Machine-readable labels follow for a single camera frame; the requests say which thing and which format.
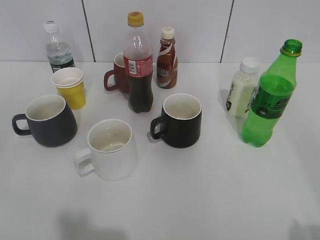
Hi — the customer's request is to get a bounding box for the clear water bottle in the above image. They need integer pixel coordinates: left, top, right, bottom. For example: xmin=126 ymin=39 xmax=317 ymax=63
xmin=43 ymin=20 xmax=75 ymax=73

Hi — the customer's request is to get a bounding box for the white ceramic mug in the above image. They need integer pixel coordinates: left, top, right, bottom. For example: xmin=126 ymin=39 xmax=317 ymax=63
xmin=73 ymin=119 xmax=139 ymax=181

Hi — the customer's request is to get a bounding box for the dark red ceramic mug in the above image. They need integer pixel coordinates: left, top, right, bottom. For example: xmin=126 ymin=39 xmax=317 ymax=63
xmin=103 ymin=52 xmax=130 ymax=94

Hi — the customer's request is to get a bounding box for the white milk bottle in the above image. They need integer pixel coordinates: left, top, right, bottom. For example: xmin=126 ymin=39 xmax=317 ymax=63
xmin=226 ymin=57 xmax=260 ymax=117

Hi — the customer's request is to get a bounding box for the yellow paper cup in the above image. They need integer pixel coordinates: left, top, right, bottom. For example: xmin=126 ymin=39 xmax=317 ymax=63
xmin=51 ymin=67 xmax=86 ymax=110

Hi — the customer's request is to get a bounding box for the black ceramic mug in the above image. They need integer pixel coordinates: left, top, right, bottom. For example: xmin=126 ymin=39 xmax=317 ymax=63
xmin=150 ymin=93 xmax=202 ymax=148

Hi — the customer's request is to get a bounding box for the green sprite bottle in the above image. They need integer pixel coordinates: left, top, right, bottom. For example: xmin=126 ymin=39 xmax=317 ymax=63
xmin=241 ymin=39 xmax=303 ymax=147

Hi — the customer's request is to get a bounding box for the brown coffee drink bottle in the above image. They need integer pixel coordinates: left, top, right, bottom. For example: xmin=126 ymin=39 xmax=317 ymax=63
xmin=156 ymin=26 xmax=178 ymax=89

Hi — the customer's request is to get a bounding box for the cola bottle yellow cap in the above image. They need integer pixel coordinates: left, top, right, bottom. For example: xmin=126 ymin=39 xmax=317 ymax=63
xmin=123 ymin=11 xmax=154 ymax=113

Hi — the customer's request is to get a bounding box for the gray ceramic mug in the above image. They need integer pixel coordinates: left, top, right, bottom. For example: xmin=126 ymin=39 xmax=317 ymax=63
xmin=11 ymin=94 xmax=78 ymax=148

